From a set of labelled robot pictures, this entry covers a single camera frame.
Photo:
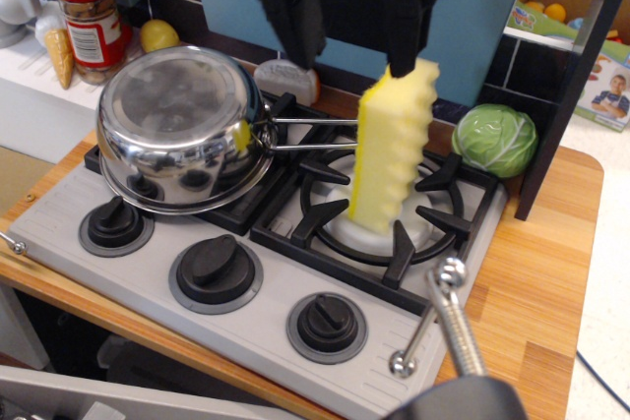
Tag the yellow wavy sponge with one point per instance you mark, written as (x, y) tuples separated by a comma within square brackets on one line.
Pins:
[(392, 130)]

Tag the stainless steel pot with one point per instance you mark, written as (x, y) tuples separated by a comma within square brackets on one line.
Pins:
[(184, 130)]

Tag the blue plastic bin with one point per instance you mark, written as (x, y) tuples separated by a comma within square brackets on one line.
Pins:
[(463, 38)]

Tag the yellow toy lemon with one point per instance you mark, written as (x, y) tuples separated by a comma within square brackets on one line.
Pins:
[(158, 34)]

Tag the green toy cabbage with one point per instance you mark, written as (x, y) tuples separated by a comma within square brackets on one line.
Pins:
[(497, 139)]

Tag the cardboard box of toys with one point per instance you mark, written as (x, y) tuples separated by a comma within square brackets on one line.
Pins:
[(605, 96)]

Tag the black right burner grate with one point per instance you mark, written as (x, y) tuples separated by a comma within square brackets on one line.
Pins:
[(452, 211)]

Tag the red lid spice jar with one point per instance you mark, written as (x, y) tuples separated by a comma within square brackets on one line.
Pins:
[(97, 38)]

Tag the grey toy stove top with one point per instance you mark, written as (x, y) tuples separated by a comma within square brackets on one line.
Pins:
[(280, 282)]

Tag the toy ice cream cone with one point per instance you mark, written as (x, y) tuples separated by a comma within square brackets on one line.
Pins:
[(61, 54)]

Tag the black middle stove knob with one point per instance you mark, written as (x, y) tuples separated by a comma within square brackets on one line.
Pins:
[(215, 276)]

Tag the black stove knob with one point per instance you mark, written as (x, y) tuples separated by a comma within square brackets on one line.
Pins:
[(115, 229), (215, 276), (326, 328)]

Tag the black right stove knob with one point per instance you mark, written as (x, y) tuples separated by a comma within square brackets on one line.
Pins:
[(326, 328)]

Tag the black left stove knob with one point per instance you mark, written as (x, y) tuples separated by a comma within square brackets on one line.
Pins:
[(115, 229)]

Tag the grey toy faucet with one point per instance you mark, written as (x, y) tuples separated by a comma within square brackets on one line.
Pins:
[(15, 15)]

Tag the wooden counter board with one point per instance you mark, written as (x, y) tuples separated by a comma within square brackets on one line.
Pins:
[(526, 304)]

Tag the black vertical post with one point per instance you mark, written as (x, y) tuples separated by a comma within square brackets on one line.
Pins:
[(583, 55)]

